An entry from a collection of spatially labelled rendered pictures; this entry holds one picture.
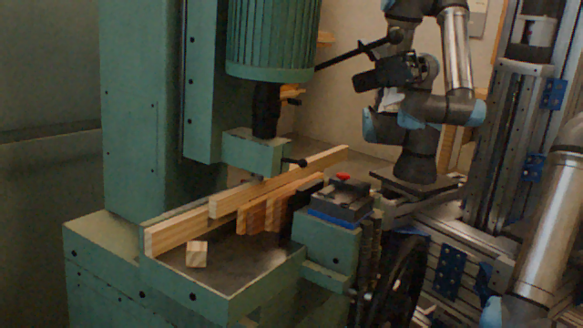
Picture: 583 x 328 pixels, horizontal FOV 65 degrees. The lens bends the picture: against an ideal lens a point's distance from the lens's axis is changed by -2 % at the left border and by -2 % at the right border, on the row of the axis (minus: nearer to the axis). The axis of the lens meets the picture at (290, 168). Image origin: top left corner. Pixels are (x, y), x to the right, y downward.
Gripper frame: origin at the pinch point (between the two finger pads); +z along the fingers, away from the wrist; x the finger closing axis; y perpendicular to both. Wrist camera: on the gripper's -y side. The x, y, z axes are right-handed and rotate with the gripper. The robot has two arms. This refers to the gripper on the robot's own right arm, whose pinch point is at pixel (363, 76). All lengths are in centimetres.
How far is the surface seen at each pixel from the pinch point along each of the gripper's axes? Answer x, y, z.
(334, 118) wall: 7, -194, -330
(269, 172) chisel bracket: 13.7, -18.0, 15.7
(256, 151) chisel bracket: 9.0, -19.7, 15.7
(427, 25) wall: -50, -79, -325
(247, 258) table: 26.7, -17.0, 29.5
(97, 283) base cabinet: 29, -60, 34
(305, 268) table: 32.7, -12.2, 19.9
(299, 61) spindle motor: -5.2, -4.9, 14.9
